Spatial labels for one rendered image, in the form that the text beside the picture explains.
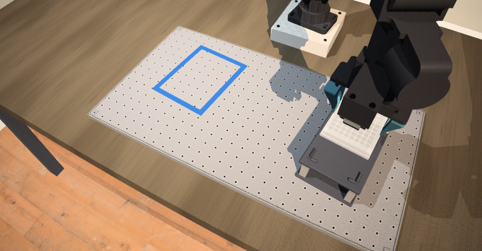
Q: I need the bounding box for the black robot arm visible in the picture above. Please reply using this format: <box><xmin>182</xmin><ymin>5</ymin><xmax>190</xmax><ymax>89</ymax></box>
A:
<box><xmin>288</xmin><ymin>0</ymin><xmax>457</xmax><ymax>131</ymax></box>

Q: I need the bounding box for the blue tape outline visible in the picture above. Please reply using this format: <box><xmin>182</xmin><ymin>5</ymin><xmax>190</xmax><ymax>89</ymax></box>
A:
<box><xmin>152</xmin><ymin>45</ymin><xmax>247</xmax><ymax>116</ymax></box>

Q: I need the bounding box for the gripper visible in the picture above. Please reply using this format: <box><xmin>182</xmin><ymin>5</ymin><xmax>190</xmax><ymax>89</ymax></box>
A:
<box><xmin>324</xmin><ymin>47</ymin><xmax>412</xmax><ymax>136</ymax></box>

